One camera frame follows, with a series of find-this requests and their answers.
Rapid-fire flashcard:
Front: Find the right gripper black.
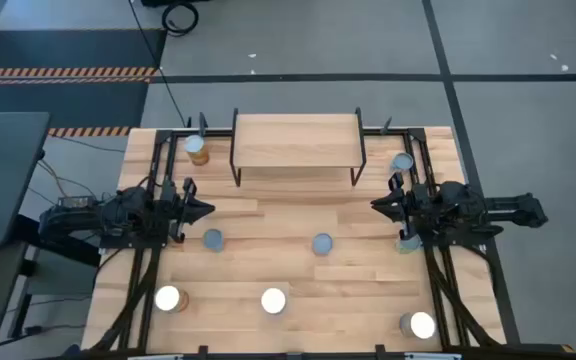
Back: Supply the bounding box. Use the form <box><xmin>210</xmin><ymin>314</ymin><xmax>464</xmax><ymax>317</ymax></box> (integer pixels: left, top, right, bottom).
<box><xmin>370</xmin><ymin>173</ymin><xmax>429</xmax><ymax>240</ymax></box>

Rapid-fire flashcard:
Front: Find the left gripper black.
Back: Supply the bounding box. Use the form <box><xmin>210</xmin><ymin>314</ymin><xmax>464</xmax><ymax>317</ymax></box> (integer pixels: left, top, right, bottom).
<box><xmin>160</xmin><ymin>177</ymin><xmax>216</xmax><ymax>244</ymax></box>

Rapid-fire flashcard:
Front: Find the small green dotted can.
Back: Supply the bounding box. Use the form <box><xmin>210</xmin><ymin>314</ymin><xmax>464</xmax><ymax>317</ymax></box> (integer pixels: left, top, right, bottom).
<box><xmin>202</xmin><ymin>228</ymin><xmax>226</xmax><ymax>254</ymax></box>

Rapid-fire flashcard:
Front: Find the small pale green can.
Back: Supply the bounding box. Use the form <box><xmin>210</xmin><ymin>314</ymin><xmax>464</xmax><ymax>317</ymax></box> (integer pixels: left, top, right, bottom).
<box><xmin>395</xmin><ymin>232</ymin><xmax>423</xmax><ymax>255</ymax></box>

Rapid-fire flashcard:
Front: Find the small grey can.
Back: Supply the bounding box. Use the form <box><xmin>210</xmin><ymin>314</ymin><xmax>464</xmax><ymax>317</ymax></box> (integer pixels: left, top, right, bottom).
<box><xmin>389</xmin><ymin>151</ymin><xmax>415</xmax><ymax>175</ymax></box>

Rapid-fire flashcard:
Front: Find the tall orange corn can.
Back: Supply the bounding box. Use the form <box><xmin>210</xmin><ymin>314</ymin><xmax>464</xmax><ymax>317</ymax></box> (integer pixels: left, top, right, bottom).
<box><xmin>183</xmin><ymin>133</ymin><xmax>211</xmax><ymax>167</ymax></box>

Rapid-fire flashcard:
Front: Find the small orange and green can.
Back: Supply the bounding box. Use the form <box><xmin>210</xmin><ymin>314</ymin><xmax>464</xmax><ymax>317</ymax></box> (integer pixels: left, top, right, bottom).
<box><xmin>311</xmin><ymin>232</ymin><xmax>335</xmax><ymax>257</ymax></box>

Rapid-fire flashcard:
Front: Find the tall brown-orange can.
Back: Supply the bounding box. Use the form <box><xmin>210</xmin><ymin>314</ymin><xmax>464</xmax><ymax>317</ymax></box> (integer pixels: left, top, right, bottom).
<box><xmin>154</xmin><ymin>284</ymin><xmax>190</xmax><ymax>315</ymax></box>

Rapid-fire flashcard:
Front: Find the tall can with pale label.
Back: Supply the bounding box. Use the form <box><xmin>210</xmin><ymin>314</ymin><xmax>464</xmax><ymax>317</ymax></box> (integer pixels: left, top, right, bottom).
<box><xmin>260</xmin><ymin>286</ymin><xmax>288</xmax><ymax>316</ymax></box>

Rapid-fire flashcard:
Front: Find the tall grey-purple can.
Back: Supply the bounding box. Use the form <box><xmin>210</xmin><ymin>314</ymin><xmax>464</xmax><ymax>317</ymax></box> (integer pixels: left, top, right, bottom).
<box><xmin>399</xmin><ymin>310</ymin><xmax>437</xmax><ymax>341</ymax></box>

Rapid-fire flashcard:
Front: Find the wooden shelf with black legs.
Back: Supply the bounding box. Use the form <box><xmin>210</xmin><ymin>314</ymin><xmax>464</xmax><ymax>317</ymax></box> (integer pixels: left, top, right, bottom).
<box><xmin>228</xmin><ymin>107</ymin><xmax>368</xmax><ymax>189</ymax></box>

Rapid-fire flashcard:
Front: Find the small black electronics box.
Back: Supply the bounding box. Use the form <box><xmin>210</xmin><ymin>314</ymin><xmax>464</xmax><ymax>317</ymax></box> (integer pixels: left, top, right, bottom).
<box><xmin>56</xmin><ymin>195</ymin><xmax>95</xmax><ymax>210</ymax></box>

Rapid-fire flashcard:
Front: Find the short orange-black hazard tape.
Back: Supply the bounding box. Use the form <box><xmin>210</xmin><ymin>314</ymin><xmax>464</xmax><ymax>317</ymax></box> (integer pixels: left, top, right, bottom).
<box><xmin>47</xmin><ymin>126</ymin><xmax>132</xmax><ymax>138</ymax></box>

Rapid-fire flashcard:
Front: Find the long orange-black hazard tape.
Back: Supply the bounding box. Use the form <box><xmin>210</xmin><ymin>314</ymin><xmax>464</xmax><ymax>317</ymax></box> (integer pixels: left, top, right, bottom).
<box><xmin>0</xmin><ymin>66</ymin><xmax>160</xmax><ymax>85</ymax></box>

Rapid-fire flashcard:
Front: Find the dark grey desk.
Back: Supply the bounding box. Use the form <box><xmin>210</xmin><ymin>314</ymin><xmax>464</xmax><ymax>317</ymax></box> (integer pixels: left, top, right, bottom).
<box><xmin>0</xmin><ymin>110</ymin><xmax>52</xmax><ymax>246</ymax></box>

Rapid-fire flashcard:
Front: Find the black floor mat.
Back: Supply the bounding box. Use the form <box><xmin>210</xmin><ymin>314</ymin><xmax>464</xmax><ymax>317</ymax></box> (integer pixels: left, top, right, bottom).
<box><xmin>0</xmin><ymin>28</ymin><xmax>168</xmax><ymax>130</ymax></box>

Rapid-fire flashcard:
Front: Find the black aluminium table frame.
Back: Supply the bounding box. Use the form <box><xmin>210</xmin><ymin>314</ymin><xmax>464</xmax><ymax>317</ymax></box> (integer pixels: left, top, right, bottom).
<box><xmin>80</xmin><ymin>127</ymin><xmax>519</xmax><ymax>360</ymax></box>

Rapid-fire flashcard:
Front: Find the yellow cable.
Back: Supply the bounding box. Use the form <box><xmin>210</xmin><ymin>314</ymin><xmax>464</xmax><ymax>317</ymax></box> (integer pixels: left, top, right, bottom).
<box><xmin>37</xmin><ymin>158</ymin><xmax>70</xmax><ymax>199</ymax></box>

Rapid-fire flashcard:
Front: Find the long thin black cable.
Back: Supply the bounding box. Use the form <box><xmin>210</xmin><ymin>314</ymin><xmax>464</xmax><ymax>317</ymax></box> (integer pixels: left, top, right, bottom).
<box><xmin>127</xmin><ymin>0</ymin><xmax>189</xmax><ymax>129</ymax></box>

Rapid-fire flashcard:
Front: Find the coiled black cable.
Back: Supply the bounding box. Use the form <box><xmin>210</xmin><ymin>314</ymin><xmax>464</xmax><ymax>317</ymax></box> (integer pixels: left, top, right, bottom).
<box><xmin>160</xmin><ymin>1</ymin><xmax>201</xmax><ymax>38</ymax></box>

